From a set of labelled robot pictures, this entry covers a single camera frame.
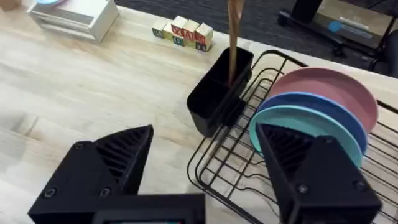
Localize wooden spoon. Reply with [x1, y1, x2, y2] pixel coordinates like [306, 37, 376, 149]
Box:
[227, 0, 245, 85]

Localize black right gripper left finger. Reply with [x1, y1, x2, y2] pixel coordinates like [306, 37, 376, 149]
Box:
[27, 124, 155, 224]

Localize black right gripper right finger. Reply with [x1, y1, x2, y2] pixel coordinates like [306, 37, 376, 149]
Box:
[256, 123, 382, 224]

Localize black cutlery holder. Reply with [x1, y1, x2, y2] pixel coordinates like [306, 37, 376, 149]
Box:
[186, 46, 254, 138]

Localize teal plate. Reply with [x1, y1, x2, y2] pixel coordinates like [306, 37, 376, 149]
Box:
[248, 105, 364, 169]

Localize blue plate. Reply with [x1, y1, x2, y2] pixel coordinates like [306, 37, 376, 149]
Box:
[256, 91, 369, 154]

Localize pink plate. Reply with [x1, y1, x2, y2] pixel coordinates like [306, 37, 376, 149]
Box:
[268, 67, 379, 134]

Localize black wire dish rack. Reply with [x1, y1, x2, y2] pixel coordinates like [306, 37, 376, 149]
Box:
[187, 49, 398, 224]

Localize white box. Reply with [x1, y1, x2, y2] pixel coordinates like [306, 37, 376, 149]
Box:
[26, 0, 120, 43]

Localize black stand base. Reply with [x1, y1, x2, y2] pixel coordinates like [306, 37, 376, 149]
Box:
[277, 0, 398, 73]

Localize wooden toy blocks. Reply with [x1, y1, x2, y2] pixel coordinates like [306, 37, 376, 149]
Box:
[151, 15, 215, 53]

